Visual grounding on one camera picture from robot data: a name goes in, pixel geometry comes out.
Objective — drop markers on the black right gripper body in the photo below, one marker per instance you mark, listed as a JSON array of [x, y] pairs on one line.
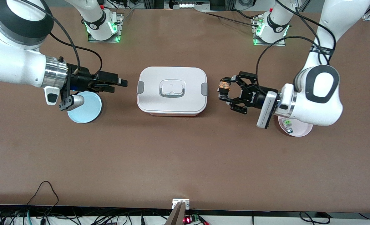
[[82, 78]]

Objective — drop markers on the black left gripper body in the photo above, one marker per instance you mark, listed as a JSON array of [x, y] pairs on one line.
[[256, 98]]

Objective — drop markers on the orange and black push switch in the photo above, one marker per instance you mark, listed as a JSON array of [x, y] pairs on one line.
[[225, 89]]

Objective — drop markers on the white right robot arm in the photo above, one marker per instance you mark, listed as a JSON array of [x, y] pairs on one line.
[[12, 65]]

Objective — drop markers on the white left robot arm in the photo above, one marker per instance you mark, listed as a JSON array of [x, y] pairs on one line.
[[316, 93]]

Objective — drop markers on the light blue round plate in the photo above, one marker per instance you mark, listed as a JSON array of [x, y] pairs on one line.
[[88, 112]]

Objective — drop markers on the pale pink round plate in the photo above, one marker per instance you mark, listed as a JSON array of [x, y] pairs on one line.
[[300, 131]]

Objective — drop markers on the white lunch box grey latches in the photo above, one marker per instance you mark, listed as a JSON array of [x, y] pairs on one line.
[[172, 103]]

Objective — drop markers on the small white device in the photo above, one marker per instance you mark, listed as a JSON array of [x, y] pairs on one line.
[[188, 5]]

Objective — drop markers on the circuit module with red light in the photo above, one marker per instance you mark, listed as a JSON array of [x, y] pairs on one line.
[[188, 220]]

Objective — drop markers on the grey metal bar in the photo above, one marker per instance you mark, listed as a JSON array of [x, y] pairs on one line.
[[177, 217]]

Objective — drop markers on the green and white push switch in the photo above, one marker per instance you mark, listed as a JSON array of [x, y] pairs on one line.
[[287, 125]]

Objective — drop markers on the small white bracket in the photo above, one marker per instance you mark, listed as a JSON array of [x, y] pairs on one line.
[[176, 203]]

